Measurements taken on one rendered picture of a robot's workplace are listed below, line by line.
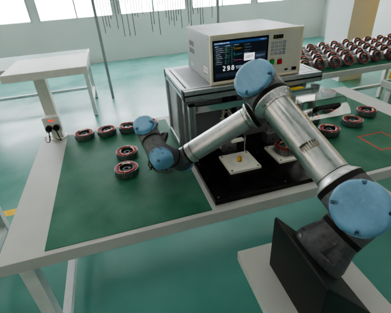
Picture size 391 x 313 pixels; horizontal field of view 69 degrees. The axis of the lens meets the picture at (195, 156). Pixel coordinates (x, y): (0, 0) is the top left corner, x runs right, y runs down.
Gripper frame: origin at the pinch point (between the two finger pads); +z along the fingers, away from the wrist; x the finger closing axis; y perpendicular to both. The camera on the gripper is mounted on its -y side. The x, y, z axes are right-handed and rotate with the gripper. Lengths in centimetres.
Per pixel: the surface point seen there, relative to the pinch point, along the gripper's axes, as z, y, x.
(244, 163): 6.9, -5.3, 34.6
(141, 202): -4.0, 19.8, -6.4
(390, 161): 16, -13, 101
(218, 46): -30, -40, 23
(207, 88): -18.9, -27.6, 18.4
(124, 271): 71, 38, -37
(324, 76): 90, -140, 105
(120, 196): -2.5, 17.0, -16.8
